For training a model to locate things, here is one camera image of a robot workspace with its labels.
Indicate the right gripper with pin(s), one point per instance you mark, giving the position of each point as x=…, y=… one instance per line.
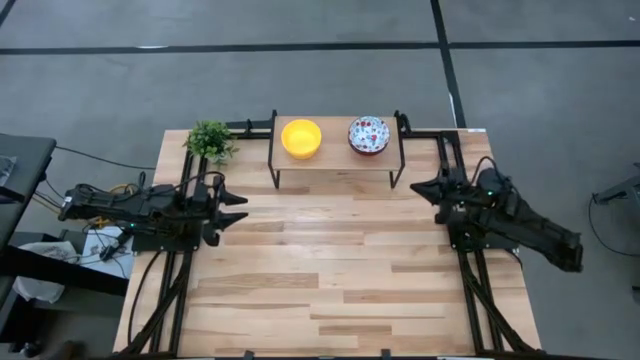
x=457, y=197

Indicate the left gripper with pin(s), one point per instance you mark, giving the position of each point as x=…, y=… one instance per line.
x=210, y=210

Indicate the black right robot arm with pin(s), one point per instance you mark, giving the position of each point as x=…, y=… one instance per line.
x=540, y=235

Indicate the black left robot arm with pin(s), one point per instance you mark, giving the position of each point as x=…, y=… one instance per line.
x=125, y=207

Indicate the small green potted plant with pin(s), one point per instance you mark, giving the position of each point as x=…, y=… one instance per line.
x=210, y=140

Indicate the wooden shelf black legs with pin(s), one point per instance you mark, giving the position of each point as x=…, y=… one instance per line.
x=335, y=160

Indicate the white box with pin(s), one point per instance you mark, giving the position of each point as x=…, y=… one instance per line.
x=115, y=260

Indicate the black bench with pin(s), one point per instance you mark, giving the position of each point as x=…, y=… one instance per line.
x=60, y=272

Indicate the black floor stand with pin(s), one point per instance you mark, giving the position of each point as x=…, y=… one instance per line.
x=620, y=190

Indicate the white plastic bag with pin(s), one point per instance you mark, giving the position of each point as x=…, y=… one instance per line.
x=37, y=290

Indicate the black desk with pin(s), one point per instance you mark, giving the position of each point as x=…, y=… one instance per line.
x=25, y=165

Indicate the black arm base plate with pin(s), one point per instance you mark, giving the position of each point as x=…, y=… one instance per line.
x=160, y=245
x=470, y=244

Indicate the black aluminium rig frame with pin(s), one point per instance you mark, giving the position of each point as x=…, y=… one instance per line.
x=473, y=320
x=178, y=320

